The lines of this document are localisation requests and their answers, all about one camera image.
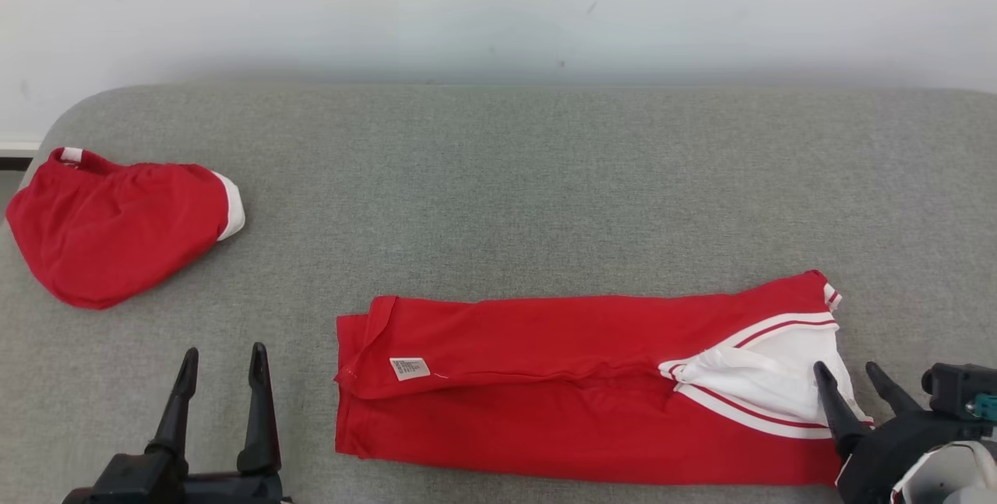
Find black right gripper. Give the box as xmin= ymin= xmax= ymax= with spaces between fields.
xmin=813 ymin=361 xmax=976 ymax=504

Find white baseboard with dark strip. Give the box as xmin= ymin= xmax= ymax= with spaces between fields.
xmin=0 ymin=138 xmax=41 ymax=171

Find red basketball jersey white trim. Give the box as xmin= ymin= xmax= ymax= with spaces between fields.
xmin=6 ymin=146 xmax=246 ymax=310

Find red shorts white striped panels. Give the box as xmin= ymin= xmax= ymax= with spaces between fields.
xmin=335 ymin=270 xmax=877 ymax=487

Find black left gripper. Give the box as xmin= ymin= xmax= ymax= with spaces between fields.
xmin=92 ymin=342 xmax=286 ymax=504

